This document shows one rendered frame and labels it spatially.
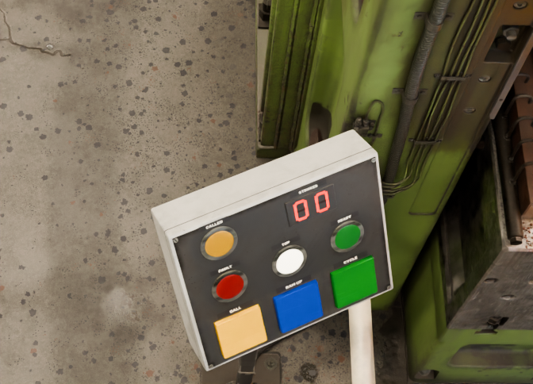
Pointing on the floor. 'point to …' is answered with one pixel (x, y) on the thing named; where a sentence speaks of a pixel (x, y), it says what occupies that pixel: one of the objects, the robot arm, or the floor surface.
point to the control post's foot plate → (265, 372)
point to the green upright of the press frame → (503, 69)
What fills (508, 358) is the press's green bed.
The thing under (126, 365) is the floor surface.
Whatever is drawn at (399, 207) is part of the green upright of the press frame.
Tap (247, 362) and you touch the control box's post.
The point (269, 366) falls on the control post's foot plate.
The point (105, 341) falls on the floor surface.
